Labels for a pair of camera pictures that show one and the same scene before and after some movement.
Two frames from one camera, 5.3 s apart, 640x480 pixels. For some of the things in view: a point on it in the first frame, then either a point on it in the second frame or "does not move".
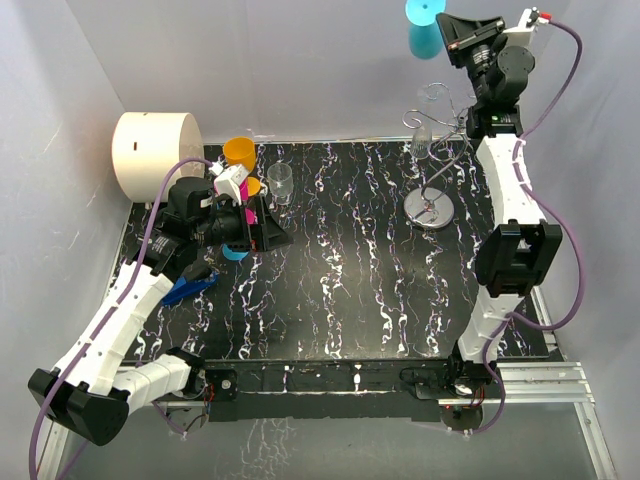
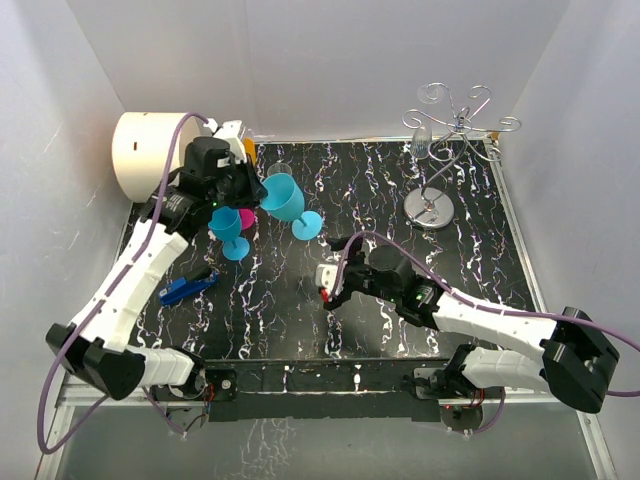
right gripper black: [462, 36] -> [355, 249]
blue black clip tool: [184, 287] does not move
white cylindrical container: [148, 146] does not move
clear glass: [421, 141] does not move
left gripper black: [274, 235] -> [256, 191]
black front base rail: [313, 388] does not move
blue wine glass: [425, 37] -> [285, 201]
